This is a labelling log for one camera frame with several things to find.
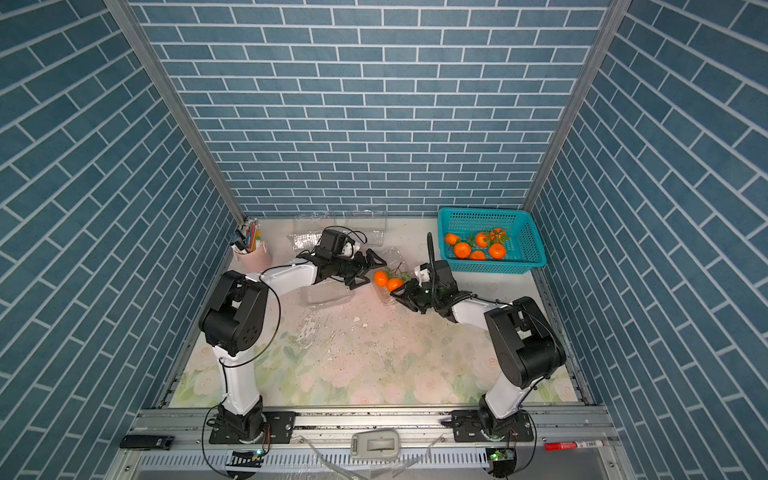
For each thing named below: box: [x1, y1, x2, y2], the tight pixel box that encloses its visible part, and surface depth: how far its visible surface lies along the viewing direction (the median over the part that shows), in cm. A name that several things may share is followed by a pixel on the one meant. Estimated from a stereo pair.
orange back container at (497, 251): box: [488, 242, 507, 260], surface depth 110 cm
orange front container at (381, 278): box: [374, 270, 389, 287], surface depth 98 cm
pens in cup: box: [238, 217, 261, 253], surface depth 100 cm
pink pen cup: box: [234, 241, 272, 274], surface depth 101 cm
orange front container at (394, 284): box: [387, 278, 404, 293], surface depth 96 cm
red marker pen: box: [544, 440, 605, 451], surface depth 72 cm
